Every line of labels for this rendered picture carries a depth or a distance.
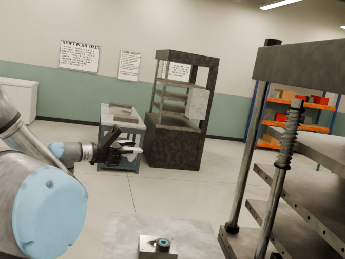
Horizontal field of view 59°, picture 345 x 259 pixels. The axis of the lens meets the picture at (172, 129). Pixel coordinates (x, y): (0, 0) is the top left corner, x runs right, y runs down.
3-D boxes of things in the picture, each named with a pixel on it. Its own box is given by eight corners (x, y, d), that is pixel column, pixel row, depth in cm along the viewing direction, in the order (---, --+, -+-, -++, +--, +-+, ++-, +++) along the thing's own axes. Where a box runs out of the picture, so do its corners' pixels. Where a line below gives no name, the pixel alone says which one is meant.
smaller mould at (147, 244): (137, 263, 157) (139, 251, 155) (137, 245, 171) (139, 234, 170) (175, 265, 160) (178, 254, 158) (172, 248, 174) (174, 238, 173)
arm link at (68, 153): (44, 161, 112) (46, 139, 111) (74, 160, 119) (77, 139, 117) (50, 169, 106) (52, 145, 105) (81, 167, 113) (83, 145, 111)
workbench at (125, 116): (95, 171, 482) (101, 116, 464) (96, 139, 662) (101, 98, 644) (139, 174, 500) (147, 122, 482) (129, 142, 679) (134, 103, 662)
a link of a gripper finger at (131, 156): (140, 160, 129) (118, 159, 125) (143, 148, 127) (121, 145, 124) (142, 164, 126) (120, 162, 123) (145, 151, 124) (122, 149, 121)
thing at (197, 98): (151, 172, 521) (171, 48, 479) (140, 146, 666) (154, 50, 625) (203, 176, 544) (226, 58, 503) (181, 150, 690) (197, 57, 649)
